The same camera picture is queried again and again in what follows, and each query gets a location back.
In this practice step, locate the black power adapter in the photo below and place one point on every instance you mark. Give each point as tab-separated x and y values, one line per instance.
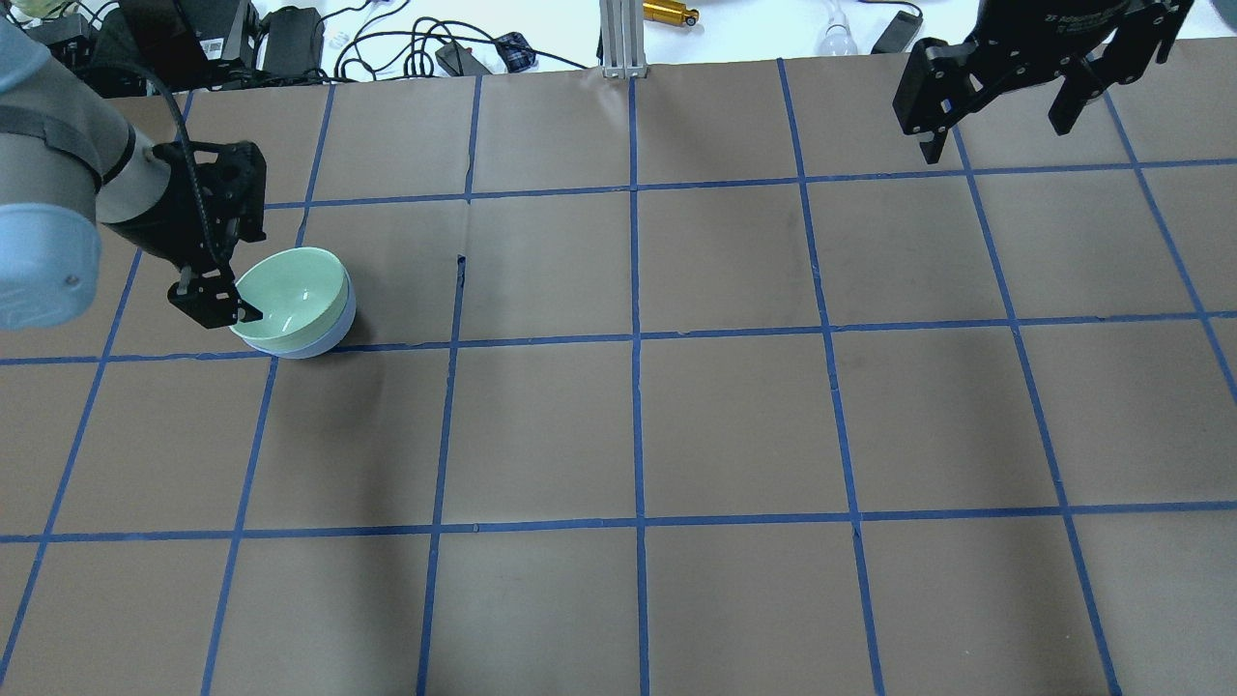
899	34

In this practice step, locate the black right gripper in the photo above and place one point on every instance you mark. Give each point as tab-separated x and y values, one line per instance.
1042	27

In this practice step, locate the blue bowl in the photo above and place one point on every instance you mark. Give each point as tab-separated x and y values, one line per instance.
341	324

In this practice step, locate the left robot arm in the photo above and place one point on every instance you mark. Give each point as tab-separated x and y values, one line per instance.
71	163

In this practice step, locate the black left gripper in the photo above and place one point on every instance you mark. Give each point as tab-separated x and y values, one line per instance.
162	230

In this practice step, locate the metallic cylinder tool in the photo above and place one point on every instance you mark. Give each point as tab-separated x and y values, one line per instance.
670	13

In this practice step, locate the black laptop equipment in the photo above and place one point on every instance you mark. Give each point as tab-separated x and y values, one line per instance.
186	44

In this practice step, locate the white light bulb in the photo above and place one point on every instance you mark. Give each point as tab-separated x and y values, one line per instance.
836	38

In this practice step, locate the aluminium frame post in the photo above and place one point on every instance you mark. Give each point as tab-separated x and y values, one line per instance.
622	39

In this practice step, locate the green bowl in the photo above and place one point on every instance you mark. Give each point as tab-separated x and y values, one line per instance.
298	290

